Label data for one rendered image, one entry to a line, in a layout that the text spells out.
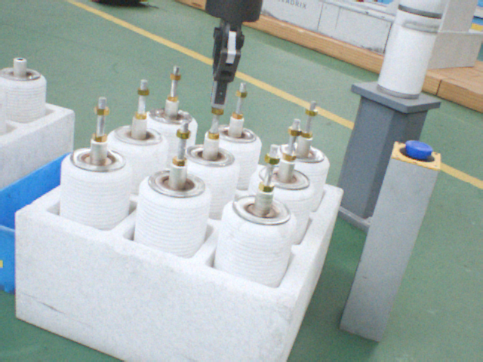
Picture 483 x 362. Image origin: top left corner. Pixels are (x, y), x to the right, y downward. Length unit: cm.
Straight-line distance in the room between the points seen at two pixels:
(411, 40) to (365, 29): 188
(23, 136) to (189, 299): 48
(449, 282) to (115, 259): 71
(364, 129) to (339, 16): 197
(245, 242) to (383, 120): 62
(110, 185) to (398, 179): 40
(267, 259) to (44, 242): 30
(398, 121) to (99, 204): 69
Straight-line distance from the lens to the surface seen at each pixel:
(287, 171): 82
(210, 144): 84
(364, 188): 130
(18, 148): 107
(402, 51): 124
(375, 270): 92
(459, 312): 115
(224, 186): 84
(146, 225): 75
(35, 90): 113
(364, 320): 97
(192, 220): 74
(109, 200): 78
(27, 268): 85
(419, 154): 86
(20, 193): 105
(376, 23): 307
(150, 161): 87
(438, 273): 125
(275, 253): 71
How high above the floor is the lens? 58
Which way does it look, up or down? 25 degrees down
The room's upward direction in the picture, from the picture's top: 11 degrees clockwise
